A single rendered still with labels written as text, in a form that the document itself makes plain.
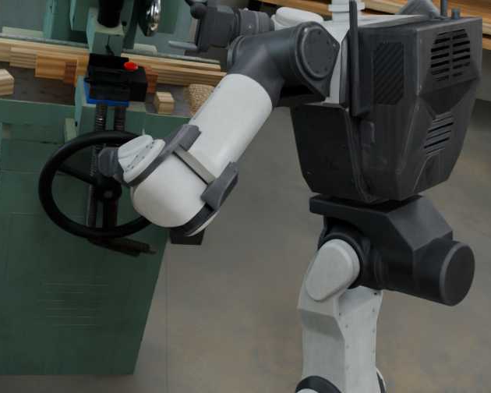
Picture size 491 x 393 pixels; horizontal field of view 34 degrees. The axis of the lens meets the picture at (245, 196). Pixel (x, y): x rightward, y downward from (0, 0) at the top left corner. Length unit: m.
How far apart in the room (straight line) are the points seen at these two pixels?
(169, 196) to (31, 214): 0.94
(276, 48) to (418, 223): 0.43
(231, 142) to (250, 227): 2.02
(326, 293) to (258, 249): 1.54
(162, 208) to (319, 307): 0.52
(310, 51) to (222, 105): 0.16
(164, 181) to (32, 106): 0.78
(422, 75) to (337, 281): 0.43
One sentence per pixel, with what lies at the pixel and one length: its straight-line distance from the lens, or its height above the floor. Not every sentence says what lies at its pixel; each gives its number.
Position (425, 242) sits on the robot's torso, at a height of 1.08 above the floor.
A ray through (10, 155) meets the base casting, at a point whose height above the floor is 0.75.
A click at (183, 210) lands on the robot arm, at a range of 1.11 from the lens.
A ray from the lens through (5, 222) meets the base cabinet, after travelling 2.02.
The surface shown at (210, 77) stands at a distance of 2.02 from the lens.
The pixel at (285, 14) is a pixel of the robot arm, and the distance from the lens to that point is 1.80.
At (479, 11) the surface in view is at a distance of 4.30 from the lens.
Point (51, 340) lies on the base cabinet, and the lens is 2.31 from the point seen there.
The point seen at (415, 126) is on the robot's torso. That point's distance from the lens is 1.30.
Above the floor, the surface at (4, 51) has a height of 0.93.
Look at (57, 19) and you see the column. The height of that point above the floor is 0.95.
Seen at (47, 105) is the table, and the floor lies 0.90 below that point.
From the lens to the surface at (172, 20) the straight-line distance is 2.12.
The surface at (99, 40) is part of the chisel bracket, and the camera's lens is 1.89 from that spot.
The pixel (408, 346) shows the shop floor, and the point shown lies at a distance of 2.90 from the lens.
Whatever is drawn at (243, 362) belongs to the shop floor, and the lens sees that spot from 2.59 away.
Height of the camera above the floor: 1.82
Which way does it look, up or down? 34 degrees down
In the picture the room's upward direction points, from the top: 17 degrees clockwise
